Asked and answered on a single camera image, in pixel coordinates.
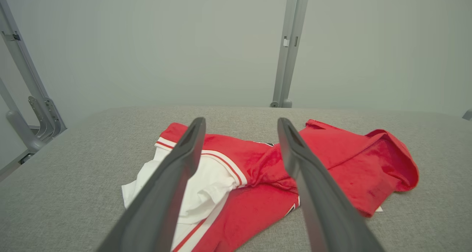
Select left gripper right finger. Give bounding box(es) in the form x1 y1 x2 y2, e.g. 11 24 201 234
277 117 384 252

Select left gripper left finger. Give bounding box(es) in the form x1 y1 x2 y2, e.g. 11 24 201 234
96 116 207 252

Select grey metal partition post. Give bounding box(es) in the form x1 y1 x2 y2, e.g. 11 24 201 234
270 0 310 108

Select grey metal support tube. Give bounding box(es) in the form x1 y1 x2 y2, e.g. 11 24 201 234
0 78 45 154

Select red basketball jersey white sleeves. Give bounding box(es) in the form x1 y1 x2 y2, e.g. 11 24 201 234
121 119 420 252

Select grey metal post with brackets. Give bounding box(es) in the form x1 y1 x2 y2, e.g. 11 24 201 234
0 0 67 143

